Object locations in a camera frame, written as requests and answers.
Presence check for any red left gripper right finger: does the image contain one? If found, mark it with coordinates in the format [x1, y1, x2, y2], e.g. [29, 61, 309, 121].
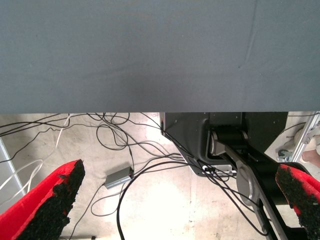
[274, 162, 320, 240]

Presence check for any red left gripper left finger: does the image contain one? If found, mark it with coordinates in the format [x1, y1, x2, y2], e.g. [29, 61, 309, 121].
[0, 159, 86, 240]

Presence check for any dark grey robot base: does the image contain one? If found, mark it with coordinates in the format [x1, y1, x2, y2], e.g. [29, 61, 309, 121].
[159, 111, 290, 177]

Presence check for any person bare leg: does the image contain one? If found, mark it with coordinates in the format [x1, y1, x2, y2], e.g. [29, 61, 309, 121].
[301, 142, 320, 163]

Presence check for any grey caster wheel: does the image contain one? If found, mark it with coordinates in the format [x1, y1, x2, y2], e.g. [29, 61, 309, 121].
[276, 148, 292, 162]

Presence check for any black robot torso linkage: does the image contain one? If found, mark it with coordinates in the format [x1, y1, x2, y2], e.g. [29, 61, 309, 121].
[208, 128, 308, 240]

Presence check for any grey metal power box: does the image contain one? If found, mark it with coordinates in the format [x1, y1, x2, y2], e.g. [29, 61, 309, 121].
[104, 166, 133, 190]

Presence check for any dark grey table cloth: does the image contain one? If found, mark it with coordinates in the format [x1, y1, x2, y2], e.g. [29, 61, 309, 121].
[0, 0, 320, 115]

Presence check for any white floor cable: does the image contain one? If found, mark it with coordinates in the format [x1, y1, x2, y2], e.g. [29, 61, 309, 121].
[54, 113, 72, 148]
[0, 159, 44, 201]

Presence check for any aluminium profile frame beam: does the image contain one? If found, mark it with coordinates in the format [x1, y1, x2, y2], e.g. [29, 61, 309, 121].
[291, 113, 320, 163]

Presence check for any thick black floor cable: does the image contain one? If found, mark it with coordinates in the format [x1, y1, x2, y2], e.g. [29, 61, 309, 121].
[116, 161, 270, 240]

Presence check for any thin black floor cable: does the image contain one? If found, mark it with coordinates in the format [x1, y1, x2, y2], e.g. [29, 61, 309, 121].
[0, 112, 131, 137]
[96, 123, 131, 151]

